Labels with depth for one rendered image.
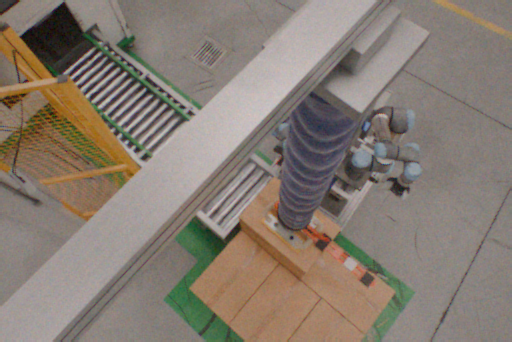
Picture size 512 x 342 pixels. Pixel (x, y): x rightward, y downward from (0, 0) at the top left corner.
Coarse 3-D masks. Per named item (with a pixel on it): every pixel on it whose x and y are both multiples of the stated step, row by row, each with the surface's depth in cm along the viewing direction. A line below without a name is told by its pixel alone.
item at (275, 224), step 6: (276, 216) 279; (264, 222) 277; (276, 222) 275; (270, 228) 276; (276, 228) 275; (276, 234) 275; (294, 234) 274; (282, 240) 274; (288, 240) 272; (294, 240) 272; (300, 240) 272; (294, 246) 271
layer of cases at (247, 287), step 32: (224, 256) 312; (256, 256) 311; (320, 256) 310; (352, 256) 310; (192, 288) 303; (224, 288) 303; (256, 288) 303; (288, 288) 302; (320, 288) 302; (352, 288) 301; (384, 288) 301; (224, 320) 295; (256, 320) 294; (288, 320) 294; (320, 320) 294; (352, 320) 293
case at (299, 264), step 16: (272, 192) 288; (256, 208) 284; (240, 224) 300; (256, 224) 279; (336, 224) 278; (256, 240) 306; (272, 240) 275; (288, 256) 271; (304, 256) 271; (304, 272) 269
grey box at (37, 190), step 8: (16, 168) 208; (24, 176) 207; (24, 184) 205; (32, 184) 205; (40, 184) 224; (32, 192) 203; (40, 192) 208; (48, 192) 223; (40, 200) 212; (48, 200) 217; (56, 200) 224; (56, 208) 228
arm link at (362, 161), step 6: (354, 156) 263; (360, 156) 262; (366, 156) 261; (372, 156) 263; (354, 162) 262; (360, 162) 260; (366, 162) 259; (372, 162) 261; (354, 168) 268; (360, 168) 264; (366, 168) 263
